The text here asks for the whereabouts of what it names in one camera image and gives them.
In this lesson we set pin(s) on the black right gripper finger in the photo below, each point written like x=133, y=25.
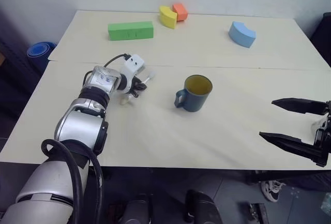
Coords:
x=297, y=105
x=289, y=142

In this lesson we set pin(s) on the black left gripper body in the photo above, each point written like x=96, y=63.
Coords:
x=139, y=84

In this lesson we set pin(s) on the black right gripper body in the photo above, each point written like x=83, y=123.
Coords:
x=325, y=133

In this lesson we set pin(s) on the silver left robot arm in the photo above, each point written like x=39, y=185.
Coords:
x=77, y=128

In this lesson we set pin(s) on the dark blue mug yellow inside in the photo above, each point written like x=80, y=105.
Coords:
x=194, y=97

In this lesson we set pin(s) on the white and black sneaker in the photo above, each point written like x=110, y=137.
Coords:
x=271, y=190

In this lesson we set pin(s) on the green rectangular foam block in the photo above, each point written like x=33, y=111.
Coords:
x=130, y=30

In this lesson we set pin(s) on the yellow curved foam block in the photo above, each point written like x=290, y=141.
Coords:
x=168, y=17

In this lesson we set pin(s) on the orange curved foam block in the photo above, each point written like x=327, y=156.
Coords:
x=181, y=12

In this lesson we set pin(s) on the light blue curved foam block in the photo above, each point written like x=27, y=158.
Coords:
x=242, y=35

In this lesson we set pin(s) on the blue rolled mat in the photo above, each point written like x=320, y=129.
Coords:
x=40, y=54

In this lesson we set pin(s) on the large dark rounded shape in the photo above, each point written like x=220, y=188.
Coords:
x=201, y=208

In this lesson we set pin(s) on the small dark rounded shape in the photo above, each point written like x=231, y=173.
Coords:
x=135, y=212

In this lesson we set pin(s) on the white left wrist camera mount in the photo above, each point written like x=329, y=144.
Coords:
x=135, y=63

